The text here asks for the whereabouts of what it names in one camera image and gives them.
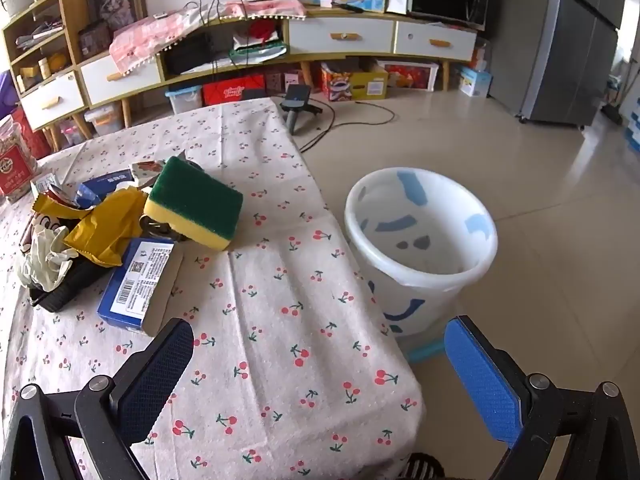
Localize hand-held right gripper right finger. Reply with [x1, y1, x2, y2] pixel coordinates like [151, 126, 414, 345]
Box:
[444, 315, 640, 480]

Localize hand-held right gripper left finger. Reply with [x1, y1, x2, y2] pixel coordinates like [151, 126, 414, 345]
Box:
[0, 317, 196, 480]

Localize blue and white carton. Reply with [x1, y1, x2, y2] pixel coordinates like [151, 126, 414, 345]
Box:
[96, 237, 184, 337]

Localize white plastic bin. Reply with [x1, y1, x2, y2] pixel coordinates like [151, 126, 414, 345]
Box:
[344, 166, 498, 338]

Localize black plastic tray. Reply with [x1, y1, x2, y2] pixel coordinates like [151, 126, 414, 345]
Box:
[29, 255, 108, 313]

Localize yellow wrapper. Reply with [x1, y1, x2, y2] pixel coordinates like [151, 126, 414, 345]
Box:
[33, 186, 151, 267]

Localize white glove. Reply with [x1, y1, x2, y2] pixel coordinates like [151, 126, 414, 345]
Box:
[16, 224, 81, 292]

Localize green and yellow sponge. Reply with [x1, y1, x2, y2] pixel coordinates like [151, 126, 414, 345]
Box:
[143, 156, 244, 252]

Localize teal plastic piece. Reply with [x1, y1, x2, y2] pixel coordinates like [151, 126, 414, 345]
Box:
[405, 340, 446, 363]

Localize cherry print tablecloth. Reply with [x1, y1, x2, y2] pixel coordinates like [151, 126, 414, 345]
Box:
[0, 96, 426, 480]

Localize torn blue carton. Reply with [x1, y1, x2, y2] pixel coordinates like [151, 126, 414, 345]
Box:
[75, 170, 136, 208]

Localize white and green snack wrapper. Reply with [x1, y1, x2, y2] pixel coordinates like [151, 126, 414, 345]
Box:
[130, 160, 168, 191]

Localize small white and blue packet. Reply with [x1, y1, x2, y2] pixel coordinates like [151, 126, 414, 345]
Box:
[30, 172, 61, 196]

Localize clear jar with red label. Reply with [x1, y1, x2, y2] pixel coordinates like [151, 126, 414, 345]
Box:
[0, 115, 40, 203]

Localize clear storage box blue lid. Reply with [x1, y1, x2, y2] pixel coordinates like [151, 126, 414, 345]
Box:
[166, 86, 203, 113]

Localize red cardboard box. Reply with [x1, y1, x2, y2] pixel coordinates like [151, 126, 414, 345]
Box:
[202, 75, 266, 107]

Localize stack of blue white boxes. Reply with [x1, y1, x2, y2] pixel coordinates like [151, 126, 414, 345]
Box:
[620, 90, 640, 153]

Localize small blue and white box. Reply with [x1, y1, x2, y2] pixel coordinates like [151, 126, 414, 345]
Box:
[459, 66, 493, 97]

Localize purple cloth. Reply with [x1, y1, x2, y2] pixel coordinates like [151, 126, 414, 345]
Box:
[0, 70, 21, 121]

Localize red flat gift box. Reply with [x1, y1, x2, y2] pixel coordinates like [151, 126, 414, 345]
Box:
[377, 60, 441, 92]

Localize pink patterned box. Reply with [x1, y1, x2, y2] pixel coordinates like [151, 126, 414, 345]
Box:
[265, 69, 306, 93]

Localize black box in cabinet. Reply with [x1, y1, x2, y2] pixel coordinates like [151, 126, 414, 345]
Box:
[164, 31, 218, 76]

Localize yellow printed carton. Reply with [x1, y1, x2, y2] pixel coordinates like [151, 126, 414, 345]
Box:
[320, 60, 390, 102]

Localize pink cloth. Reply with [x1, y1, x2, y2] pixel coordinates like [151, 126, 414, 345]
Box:
[109, 0, 307, 76]

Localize green and white bag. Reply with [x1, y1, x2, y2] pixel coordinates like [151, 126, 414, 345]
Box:
[229, 22, 290, 66]

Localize grey refrigerator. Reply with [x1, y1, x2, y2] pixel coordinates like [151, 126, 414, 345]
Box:
[487, 0, 626, 128]

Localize wooden open shelf unit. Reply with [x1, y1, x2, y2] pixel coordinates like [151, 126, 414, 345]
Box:
[2, 0, 146, 81]

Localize framed picture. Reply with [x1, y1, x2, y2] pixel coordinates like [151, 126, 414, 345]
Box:
[86, 0, 146, 36]

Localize wooden cabinet with white drawers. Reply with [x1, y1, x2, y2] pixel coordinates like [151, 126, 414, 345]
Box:
[20, 10, 478, 146]

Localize black floor cable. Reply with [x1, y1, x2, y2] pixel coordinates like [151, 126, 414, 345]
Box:
[297, 100, 398, 153]

